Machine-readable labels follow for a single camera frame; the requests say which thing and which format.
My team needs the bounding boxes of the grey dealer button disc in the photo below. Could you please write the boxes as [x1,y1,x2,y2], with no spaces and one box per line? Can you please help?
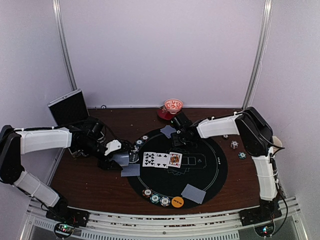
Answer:
[129,153,139,164]

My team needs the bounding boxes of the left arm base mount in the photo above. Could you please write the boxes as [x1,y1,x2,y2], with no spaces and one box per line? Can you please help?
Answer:
[45,207,90,240]

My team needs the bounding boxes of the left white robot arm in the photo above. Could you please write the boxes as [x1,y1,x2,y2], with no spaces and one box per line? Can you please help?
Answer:
[0,119,127,222]

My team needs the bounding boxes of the blue cream poker chip stack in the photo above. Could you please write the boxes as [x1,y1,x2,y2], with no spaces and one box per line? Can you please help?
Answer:
[230,140,239,150]

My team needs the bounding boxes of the four of clubs card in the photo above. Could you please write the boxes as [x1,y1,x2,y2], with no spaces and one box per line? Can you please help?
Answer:
[154,152,170,169]

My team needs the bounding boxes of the right aluminium frame post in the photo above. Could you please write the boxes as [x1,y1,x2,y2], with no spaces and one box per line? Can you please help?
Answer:
[241,0,273,110]

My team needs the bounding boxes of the grey playing card deck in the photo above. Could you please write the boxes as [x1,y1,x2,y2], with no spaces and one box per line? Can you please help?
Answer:
[112,152,130,167]

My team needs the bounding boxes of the orange big blind button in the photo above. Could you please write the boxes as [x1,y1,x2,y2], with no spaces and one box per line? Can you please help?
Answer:
[171,196,185,208]

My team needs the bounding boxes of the aluminium poker case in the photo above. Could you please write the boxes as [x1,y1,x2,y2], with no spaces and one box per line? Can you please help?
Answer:
[48,89,96,153]

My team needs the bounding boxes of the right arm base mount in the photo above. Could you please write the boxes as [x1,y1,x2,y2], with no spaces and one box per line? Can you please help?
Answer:
[239,207,282,238]

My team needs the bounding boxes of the black round poker mat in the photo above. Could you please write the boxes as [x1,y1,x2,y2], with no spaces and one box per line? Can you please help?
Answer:
[128,129,228,203]

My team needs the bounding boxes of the dark red saucer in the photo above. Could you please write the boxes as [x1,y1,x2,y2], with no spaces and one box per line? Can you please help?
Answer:
[156,106,179,121]

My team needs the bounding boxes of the green chips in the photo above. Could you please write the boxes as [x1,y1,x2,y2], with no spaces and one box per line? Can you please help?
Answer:
[149,194,161,204]
[135,139,144,146]

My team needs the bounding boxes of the jack of hearts card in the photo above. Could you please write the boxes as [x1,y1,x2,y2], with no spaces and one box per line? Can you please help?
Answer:
[168,152,183,168]

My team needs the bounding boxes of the red white patterned bowl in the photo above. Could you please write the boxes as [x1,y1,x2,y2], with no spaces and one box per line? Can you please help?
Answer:
[164,98,184,114]

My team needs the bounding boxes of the blue cream chips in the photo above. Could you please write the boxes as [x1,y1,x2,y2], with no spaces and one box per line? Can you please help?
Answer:
[131,146,139,153]
[159,196,171,207]

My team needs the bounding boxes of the blue patterned card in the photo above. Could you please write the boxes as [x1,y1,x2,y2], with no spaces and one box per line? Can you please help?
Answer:
[142,151,157,167]

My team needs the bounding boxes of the front aluminium rail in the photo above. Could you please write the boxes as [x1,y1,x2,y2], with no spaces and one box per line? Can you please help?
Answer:
[18,199,310,240]

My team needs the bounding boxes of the single grey playing card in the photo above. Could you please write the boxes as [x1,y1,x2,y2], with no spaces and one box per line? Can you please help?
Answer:
[160,125,176,139]

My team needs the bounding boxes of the orange black chips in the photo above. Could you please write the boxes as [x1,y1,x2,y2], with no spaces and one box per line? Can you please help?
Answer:
[142,135,149,141]
[142,188,153,198]

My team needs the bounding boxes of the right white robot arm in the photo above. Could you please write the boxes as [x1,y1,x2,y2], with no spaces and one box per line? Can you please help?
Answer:
[171,107,283,221]

